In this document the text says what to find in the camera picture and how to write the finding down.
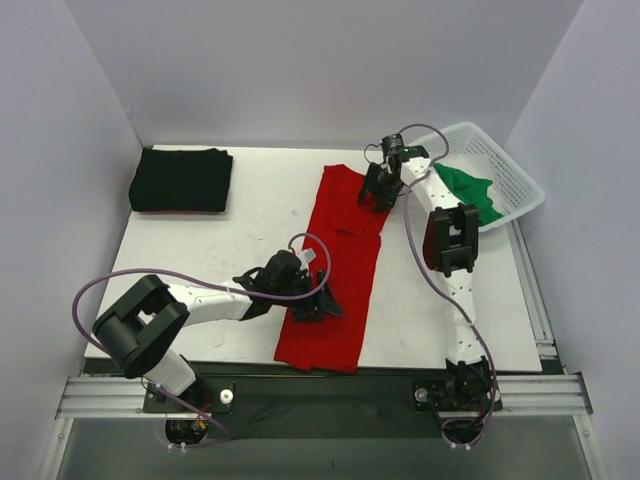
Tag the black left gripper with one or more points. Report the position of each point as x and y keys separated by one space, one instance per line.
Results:
x=311 y=301

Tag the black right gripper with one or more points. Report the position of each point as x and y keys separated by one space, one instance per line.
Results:
x=378 y=182

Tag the red t shirt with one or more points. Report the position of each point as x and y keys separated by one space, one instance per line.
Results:
x=352 y=233

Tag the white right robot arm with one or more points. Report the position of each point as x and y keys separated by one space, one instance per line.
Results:
x=447 y=256

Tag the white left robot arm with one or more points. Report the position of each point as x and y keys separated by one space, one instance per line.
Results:
x=137 y=331

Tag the green t shirt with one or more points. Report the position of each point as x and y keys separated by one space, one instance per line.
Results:
x=470 y=190

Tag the white plastic basket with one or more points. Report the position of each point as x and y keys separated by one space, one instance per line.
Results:
x=513 y=192

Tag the folded black t shirt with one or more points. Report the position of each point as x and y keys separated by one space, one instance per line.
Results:
x=187 y=181

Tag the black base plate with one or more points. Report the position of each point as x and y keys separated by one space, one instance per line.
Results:
x=342 y=422

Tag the aluminium frame rail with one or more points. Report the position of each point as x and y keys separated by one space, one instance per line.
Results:
x=89 y=397

